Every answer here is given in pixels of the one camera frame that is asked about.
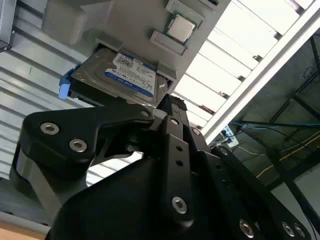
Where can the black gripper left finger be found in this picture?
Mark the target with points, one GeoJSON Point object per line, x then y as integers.
{"type": "Point", "coordinates": [62, 130]}

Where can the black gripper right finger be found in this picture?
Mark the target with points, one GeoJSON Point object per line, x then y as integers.
{"type": "Point", "coordinates": [237, 190]}

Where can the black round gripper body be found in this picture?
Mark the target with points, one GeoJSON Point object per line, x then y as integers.
{"type": "Point", "coordinates": [120, 205]}

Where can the hard disk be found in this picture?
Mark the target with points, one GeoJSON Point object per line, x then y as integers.
{"type": "Point", "coordinates": [100, 75]}

